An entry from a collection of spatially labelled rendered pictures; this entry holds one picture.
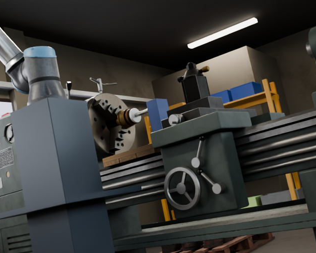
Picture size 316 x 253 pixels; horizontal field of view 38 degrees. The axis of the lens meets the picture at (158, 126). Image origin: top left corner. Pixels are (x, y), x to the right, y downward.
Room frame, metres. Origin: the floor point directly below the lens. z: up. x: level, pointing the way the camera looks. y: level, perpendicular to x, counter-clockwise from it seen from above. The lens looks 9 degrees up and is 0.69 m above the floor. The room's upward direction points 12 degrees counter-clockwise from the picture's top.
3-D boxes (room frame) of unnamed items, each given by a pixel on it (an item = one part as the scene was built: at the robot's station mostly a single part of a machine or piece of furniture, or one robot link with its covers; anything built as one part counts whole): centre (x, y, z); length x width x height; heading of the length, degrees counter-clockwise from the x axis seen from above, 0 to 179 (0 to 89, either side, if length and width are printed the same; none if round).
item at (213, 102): (1.78, -0.16, 1.00); 0.20 x 0.10 x 0.05; 52
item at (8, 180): (2.44, 0.58, 1.06); 0.59 x 0.48 x 0.39; 52
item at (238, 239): (4.86, -0.33, 0.22); 1.25 x 0.86 x 0.45; 144
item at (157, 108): (1.99, -0.02, 1.00); 0.08 x 0.06 x 0.23; 142
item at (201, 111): (1.81, -0.22, 0.95); 0.43 x 0.18 x 0.04; 142
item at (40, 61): (1.66, 0.39, 1.27); 0.13 x 0.12 x 0.14; 35
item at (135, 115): (2.04, 0.05, 1.08); 0.13 x 0.07 x 0.07; 52
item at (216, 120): (1.77, -0.25, 0.90); 0.53 x 0.30 x 0.06; 142
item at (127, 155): (2.04, 0.04, 0.89); 0.36 x 0.30 x 0.04; 142
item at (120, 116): (2.11, 0.13, 1.08); 0.09 x 0.09 x 0.09; 52
